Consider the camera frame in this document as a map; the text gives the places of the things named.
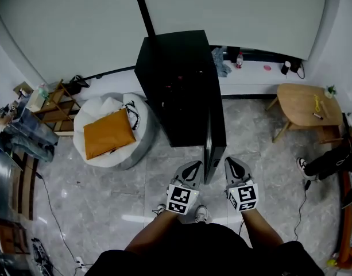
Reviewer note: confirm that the person's white shoe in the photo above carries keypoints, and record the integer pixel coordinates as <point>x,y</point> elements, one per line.
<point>201,213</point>
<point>160,209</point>

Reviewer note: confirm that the person's black clothing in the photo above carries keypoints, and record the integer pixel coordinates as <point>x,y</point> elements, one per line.
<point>207,252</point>

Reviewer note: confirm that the brown wooden crate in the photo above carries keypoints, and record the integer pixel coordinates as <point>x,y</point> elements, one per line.
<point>12,237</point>

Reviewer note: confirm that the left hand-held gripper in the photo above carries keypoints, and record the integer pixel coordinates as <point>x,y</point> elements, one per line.
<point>180,197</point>

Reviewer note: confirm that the glossy dark table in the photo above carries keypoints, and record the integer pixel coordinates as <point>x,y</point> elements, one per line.
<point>3,183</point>

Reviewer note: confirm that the person's right forearm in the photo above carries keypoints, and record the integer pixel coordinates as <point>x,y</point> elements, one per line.
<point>260,230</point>

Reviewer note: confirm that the white beanbag chair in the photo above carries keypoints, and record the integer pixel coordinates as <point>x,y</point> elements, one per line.
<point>92,108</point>

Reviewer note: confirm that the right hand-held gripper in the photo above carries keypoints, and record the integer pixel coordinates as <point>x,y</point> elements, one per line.
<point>246,195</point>

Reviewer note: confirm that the black handbag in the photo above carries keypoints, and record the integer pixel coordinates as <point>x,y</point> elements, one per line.
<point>73,86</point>

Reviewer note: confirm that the black cup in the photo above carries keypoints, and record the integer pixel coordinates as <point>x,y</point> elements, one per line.
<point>285,68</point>

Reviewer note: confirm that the small potted plant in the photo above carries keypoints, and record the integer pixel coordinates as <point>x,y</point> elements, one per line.
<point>330,91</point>

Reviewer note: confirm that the pink round disc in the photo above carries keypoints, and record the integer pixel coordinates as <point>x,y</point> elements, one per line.
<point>267,68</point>

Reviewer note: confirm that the green plastic bottle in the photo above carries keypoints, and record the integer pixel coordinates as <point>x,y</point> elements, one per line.
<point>44,92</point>

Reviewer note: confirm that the person's left white shoe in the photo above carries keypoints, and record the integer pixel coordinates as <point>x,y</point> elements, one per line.
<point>160,209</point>

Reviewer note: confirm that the blue denim cloth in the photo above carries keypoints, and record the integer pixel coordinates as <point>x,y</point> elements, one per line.
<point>221,65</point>

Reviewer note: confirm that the red label plastic bottle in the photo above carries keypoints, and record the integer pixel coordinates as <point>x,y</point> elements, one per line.
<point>239,62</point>

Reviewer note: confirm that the brown striped rug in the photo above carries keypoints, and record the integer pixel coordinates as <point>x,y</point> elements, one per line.
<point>26,185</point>

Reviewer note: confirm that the black device on floor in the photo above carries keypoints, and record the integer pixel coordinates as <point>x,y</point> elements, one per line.
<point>40,254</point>

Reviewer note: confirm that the white box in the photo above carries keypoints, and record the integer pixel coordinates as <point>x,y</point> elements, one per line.
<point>35,102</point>

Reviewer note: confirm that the person's left forearm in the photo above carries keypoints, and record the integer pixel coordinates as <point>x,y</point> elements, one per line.
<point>152,231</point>

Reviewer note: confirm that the white roller blind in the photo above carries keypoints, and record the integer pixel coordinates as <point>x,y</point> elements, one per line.
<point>72,30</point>
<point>236,10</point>

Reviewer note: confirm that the orange cushion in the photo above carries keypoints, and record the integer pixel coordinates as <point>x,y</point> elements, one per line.
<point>108,134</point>

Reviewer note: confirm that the cardboard box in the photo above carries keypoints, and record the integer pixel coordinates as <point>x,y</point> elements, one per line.
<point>23,88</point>

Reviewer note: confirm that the yellow ball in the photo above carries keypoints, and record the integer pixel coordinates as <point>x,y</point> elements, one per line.
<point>331,262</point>

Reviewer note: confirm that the round wooden side table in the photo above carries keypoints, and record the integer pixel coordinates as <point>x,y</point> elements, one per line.
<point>299,105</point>

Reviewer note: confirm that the black mini fridge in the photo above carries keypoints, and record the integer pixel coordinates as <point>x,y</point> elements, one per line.
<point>178,68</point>

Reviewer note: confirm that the wooden shelf rack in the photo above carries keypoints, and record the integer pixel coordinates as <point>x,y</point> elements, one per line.
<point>61,111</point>

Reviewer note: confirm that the person's right white shoe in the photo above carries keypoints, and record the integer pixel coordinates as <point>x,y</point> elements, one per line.
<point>201,213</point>

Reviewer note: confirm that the white power strip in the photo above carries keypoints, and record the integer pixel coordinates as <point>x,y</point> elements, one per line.
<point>81,263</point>

